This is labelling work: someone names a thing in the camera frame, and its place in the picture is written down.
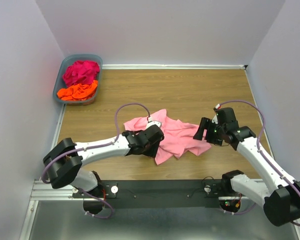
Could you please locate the light pink t shirt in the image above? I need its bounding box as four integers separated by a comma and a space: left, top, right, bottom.
123, 108, 213, 166

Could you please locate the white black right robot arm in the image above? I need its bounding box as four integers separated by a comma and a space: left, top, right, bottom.
193, 107, 300, 227

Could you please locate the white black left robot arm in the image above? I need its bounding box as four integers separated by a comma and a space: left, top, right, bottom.
42, 124, 164, 197

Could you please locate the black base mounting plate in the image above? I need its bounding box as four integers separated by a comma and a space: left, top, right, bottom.
72, 178, 245, 215

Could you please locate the orange t shirt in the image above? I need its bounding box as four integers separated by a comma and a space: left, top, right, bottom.
57, 80, 98, 102

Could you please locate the magenta t shirt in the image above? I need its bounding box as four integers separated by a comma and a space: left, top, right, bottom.
62, 60, 100, 87

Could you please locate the grey plastic laundry basin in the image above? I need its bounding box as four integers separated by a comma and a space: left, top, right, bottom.
52, 54, 103, 106

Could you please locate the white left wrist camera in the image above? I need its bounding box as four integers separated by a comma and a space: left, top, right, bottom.
146, 115, 162, 129

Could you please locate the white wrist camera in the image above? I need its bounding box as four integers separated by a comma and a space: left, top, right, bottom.
212, 103, 221, 125
146, 115, 162, 129

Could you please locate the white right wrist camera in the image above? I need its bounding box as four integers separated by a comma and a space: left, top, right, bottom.
212, 103, 221, 125

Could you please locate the aluminium extrusion rail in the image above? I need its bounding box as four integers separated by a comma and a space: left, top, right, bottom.
30, 180, 77, 201

